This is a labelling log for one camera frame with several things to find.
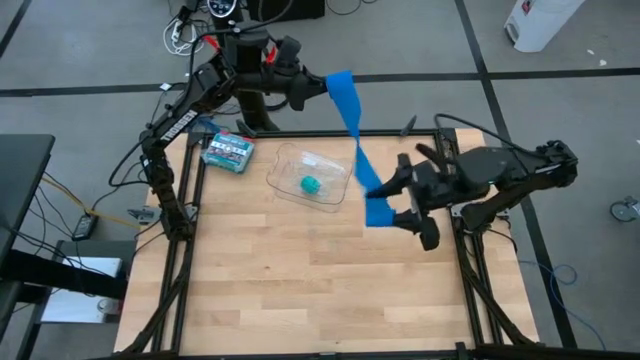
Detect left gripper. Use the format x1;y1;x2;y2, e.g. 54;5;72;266
272;67;330;112

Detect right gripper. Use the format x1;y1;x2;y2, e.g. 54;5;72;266
367;153;459;252

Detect blue elastic bandage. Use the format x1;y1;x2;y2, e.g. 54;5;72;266
325;69;399;229

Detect teal bandage roll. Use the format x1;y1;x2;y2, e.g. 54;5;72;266
299;174;323;197

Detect black tower fan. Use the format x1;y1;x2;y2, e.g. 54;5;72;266
206;0;282;134

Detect black box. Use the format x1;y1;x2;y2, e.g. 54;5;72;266
246;0;327;24

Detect teal first aid kit box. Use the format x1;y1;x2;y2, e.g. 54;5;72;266
200;130;257;176

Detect clear plastic bin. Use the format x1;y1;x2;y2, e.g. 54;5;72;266
265;141;354;214

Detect grey caster wheel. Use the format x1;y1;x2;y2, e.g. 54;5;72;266
609;195;640;223

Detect white air purifier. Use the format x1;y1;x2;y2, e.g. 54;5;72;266
503;0;587;54

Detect black power adapter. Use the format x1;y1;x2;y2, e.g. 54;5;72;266
71;213;99;242

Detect black desk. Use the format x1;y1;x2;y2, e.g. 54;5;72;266
0;133;57;264

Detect black desk foot beam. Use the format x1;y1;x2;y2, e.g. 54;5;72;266
0;248;130;301

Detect white flat box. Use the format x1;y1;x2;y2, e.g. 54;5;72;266
39;255;125;325

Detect black floor cable loop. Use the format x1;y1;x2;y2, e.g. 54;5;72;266
263;92;291;112

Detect blue cable bundle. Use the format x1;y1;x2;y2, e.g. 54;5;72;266
196;116;225;134

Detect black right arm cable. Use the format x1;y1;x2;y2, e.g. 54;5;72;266
432;112;534;158

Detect white power strip cables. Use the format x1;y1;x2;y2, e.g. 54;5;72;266
161;16;209;57

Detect blue floor cable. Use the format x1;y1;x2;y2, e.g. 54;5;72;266
517;258;609;352

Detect yellow floor cable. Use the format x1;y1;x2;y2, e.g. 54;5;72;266
40;173;145;232

